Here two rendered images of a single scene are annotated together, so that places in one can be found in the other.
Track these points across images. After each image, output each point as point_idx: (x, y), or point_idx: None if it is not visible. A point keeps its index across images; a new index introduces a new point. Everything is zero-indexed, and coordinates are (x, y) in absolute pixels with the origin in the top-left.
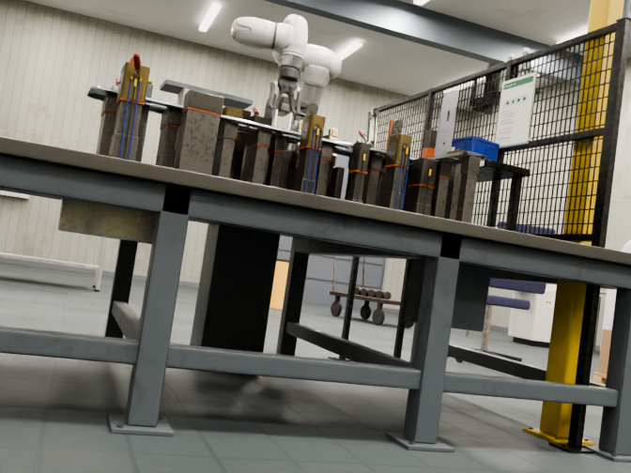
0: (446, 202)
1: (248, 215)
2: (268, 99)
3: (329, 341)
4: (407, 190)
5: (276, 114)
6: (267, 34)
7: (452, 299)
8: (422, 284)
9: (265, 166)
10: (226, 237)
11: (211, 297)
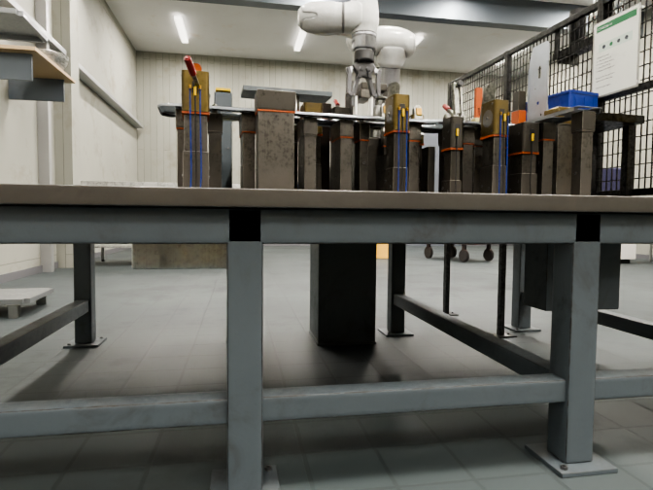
0: None
1: (334, 229)
2: None
3: (438, 320)
4: None
5: (356, 102)
6: (334, 16)
7: (596, 291)
8: (542, 266)
9: (353, 157)
10: None
11: (321, 285)
